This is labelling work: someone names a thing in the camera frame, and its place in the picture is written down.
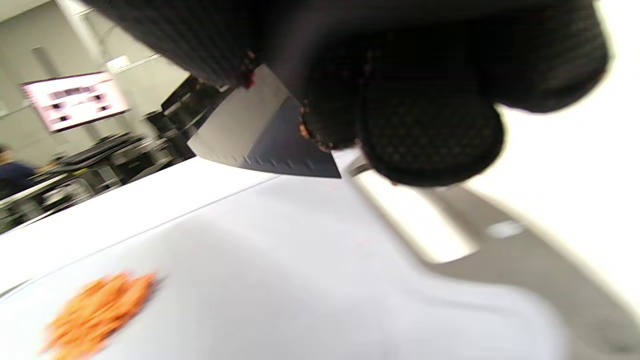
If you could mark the person's right hand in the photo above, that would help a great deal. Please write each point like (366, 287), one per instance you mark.
(425, 75)

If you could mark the black kitchen knife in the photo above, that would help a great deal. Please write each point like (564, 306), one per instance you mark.
(250, 130)

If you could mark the blue grey cutting board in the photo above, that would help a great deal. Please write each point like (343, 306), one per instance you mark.
(310, 260)

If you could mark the orange carrot slice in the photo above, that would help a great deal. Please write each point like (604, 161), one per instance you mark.
(100, 312)

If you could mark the wall monitor screen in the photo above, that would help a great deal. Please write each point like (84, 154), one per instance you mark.
(75, 100)

